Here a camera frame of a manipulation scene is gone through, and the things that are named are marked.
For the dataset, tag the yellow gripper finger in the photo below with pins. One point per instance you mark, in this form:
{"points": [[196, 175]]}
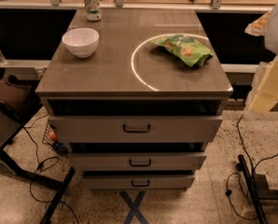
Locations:
{"points": [[263, 103], [269, 83]]}

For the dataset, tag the green rice chip bag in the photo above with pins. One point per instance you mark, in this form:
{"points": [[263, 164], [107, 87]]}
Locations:
{"points": [[189, 50]]}

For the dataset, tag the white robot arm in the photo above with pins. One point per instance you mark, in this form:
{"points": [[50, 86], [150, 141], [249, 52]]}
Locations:
{"points": [[271, 35]]}

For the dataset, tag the white bowl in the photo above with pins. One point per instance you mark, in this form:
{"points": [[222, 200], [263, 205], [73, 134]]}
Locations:
{"points": [[82, 42]]}

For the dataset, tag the black stand base right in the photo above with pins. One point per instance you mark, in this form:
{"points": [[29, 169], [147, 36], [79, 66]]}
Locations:
{"points": [[258, 188]]}

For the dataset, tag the grey drawer cabinet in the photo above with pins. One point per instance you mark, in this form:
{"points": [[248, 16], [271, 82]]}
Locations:
{"points": [[129, 76]]}

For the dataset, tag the blue tape cross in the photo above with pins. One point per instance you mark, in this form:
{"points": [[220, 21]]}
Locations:
{"points": [[134, 207]]}

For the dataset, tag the middle grey drawer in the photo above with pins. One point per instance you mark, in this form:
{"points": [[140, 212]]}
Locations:
{"points": [[188, 161]]}

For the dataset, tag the grey drawer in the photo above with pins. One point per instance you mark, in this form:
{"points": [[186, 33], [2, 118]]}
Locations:
{"points": [[188, 161], [135, 129], [138, 182]]}

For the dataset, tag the bottom grey drawer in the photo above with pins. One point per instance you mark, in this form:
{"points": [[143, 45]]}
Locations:
{"points": [[138, 182]]}

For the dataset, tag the green white soda can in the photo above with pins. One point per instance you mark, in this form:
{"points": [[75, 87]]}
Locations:
{"points": [[92, 8]]}

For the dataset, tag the top grey drawer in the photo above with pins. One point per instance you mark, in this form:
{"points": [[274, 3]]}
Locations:
{"points": [[135, 129]]}

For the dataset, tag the dark side table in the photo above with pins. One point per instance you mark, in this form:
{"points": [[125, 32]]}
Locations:
{"points": [[9, 128]]}

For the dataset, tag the wire basket with balls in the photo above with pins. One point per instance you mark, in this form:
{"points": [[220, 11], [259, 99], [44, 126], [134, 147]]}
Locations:
{"points": [[50, 139]]}

